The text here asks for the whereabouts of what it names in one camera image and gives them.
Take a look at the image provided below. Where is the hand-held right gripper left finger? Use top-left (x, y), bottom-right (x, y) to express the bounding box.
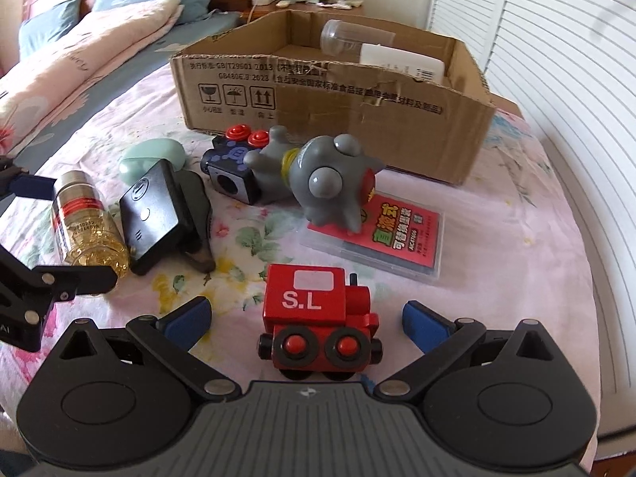
top-left (56, 295), bottom-right (237, 403)

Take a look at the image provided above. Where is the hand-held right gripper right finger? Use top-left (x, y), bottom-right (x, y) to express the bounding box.
top-left (375, 301), bottom-right (565, 403)

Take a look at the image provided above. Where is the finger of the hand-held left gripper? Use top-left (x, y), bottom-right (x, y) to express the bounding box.
top-left (0, 156), bottom-right (56, 200)
top-left (0, 246), bottom-right (119, 311)

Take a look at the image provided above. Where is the glass bottle with gold contents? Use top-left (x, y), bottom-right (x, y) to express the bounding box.
top-left (52, 170), bottom-right (131, 279)

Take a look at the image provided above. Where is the red card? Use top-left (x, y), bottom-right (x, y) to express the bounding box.
top-left (305, 191), bottom-right (443, 281)

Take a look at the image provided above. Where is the black rectangular device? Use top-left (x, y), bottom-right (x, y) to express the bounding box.
top-left (119, 160), bottom-right (200, 276)

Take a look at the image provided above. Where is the dark grey pouch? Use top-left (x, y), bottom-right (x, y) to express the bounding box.
top-left (174, 169), bottom-right (217, 274)

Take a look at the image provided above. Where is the red toy car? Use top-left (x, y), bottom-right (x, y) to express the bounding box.
top-left (257, 263), bottom-right (384, 383)

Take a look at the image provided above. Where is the pale green ball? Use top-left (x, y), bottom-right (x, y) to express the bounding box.
top-left (119, 139), bottom-right (187, 198)

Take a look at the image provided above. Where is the grey toy elephant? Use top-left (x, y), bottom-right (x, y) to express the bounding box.
top-left (243, 126), bottom-right (386, 237)

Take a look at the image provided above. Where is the brown cardboard box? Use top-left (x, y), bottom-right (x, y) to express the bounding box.
top-left (169, 9), bottom-right (498, 187)

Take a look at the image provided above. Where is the pink floral bedsheet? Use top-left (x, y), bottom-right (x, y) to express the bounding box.
top-left (0, 60), bottom-right (603, 458)

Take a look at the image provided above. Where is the pink folded quilt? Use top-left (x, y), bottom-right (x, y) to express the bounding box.
top-left (0, 0), bottom-right (182, 156)

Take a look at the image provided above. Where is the dark blue pillow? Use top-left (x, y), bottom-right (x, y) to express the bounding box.
top-left (19, 0), bottom-right (83, 60)

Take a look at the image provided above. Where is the blue-grey bed cover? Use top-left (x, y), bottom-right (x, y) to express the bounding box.
top-left (10, 10), bottom-right (245, 165)

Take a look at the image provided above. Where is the white louvred closet door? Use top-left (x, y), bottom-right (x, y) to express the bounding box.
top-left (427, 0), bottom-right (514, 96)
top-left (486, 0), bottom-right (636, 319)

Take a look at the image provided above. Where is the white plastic box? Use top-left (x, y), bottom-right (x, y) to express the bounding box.
top-left (359, 42), bottom-right (448, 85)

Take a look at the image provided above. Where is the wooden nightstand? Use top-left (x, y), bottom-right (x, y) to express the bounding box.
top-left (241, 1), bottom-right (367, 23)

